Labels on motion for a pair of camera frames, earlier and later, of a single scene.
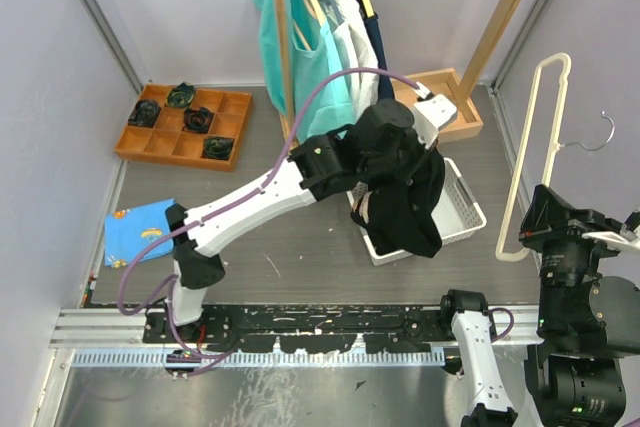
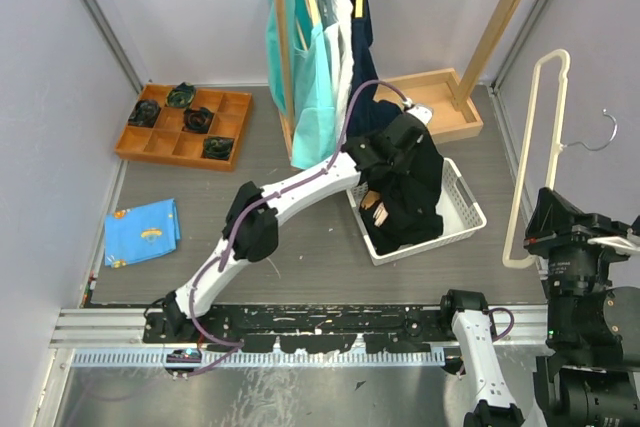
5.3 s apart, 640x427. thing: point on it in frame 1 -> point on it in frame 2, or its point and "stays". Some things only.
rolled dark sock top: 181,96 stays
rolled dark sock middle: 198,120 stays
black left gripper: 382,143 stays
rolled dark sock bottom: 218,147 stays
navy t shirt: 385,89 -> 366,109
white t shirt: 359,40 -> 340,27
